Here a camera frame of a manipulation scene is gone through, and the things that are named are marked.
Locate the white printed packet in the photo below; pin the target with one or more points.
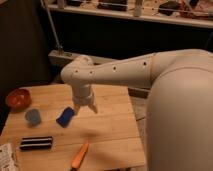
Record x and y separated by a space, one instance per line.
7 159

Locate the metal pole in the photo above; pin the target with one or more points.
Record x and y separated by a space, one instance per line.
58 44

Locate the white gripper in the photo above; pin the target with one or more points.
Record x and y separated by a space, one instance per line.
83 95

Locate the black striped box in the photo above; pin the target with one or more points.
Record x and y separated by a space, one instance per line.
34 143

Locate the red bowl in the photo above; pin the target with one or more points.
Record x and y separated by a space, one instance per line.
18 99

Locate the orange carrot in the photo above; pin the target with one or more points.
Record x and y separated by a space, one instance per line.
79 156

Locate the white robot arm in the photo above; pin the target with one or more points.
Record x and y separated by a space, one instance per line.
179 106

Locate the blue sponge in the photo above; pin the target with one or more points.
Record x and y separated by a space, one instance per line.
65 117

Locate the white wall shelf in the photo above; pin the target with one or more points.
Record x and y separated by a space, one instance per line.
125 15

